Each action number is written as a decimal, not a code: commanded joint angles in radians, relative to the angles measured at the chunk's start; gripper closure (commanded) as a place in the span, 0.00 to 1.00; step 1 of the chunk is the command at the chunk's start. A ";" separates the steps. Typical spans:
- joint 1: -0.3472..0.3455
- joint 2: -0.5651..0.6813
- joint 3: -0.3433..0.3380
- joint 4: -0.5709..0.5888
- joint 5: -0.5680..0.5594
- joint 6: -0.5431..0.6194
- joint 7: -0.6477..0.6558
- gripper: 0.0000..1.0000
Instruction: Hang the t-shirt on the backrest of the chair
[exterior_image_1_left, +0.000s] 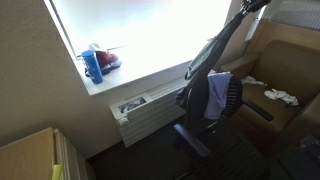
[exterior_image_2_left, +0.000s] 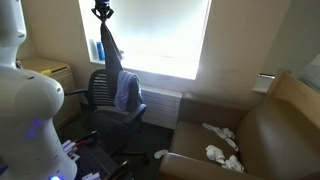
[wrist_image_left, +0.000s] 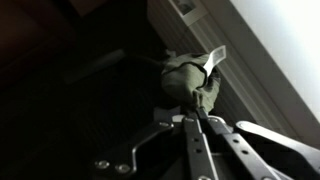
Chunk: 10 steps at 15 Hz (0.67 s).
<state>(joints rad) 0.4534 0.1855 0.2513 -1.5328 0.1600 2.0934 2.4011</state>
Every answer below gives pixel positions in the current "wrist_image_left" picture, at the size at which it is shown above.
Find dark green t-shirt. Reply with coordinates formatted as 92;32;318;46
160;45;228;115

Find white wall heater unit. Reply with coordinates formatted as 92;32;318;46
146;0;303;141

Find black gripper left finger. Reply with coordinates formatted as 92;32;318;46
89;112;220;180

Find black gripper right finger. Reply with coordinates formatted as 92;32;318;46
195;107;320;180

